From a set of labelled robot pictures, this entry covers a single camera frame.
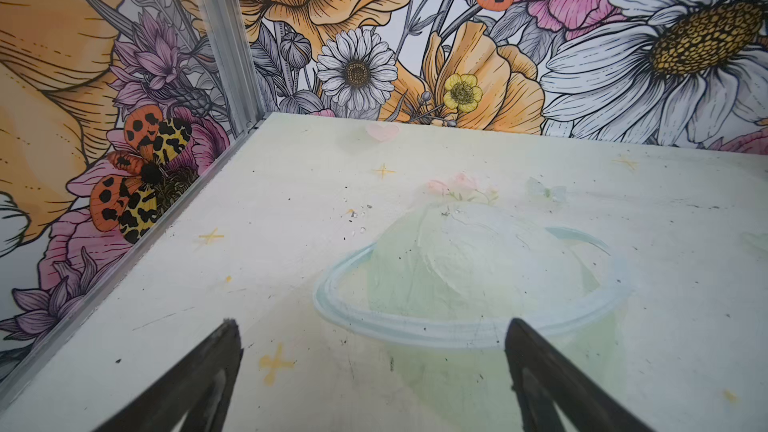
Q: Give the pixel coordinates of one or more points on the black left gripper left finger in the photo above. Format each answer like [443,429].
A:
[194,395]

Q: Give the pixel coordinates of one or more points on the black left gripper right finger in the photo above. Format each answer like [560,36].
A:
[549,387]

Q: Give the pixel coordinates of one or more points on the aluminium corner post left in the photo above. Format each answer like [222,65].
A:
[246,90]

